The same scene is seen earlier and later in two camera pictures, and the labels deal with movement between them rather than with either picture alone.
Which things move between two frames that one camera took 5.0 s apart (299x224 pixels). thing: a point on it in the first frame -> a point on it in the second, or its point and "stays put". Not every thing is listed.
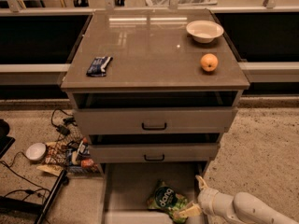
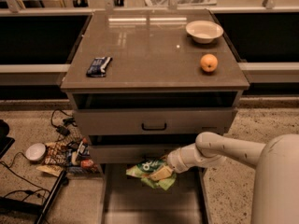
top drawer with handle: x=151 y=120 stays put
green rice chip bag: x=165 y=198 -> x=142 y=169
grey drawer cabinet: x=161 y=86 stays put
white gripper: x=206 y=199 -> x=174 y=161
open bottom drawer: x=127 y=187 stays put
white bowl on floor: x=35 y=151 stays put
